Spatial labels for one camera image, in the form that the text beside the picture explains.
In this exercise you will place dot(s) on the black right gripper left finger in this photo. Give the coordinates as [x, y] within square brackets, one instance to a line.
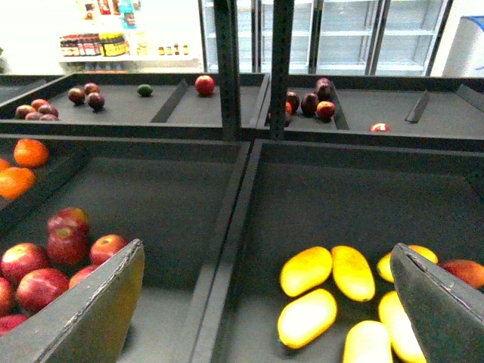
[89, 322]

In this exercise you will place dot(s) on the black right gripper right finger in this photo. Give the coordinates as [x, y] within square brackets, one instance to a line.
[446, 314]

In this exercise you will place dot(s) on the red yellow mango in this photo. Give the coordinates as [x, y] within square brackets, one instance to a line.
[469, 271]

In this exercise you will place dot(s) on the green avocado back tray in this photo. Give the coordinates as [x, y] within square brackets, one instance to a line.
[144, 90]

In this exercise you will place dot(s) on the red apple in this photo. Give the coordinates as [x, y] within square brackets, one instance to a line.
[39, 288]
[105, 247]
[73, 217]
[22, 259]
[67, 246]

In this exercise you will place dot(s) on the orange fruit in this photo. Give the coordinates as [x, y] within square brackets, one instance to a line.
[30, 153]
[16, 181]

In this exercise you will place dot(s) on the black fruit display shelf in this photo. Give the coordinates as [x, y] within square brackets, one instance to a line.
[401, 163]

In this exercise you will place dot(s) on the red apple back tray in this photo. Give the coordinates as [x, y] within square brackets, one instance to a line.
[204, 85]

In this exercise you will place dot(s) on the shelf of bottled goods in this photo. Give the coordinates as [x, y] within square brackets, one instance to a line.
[122, 52]

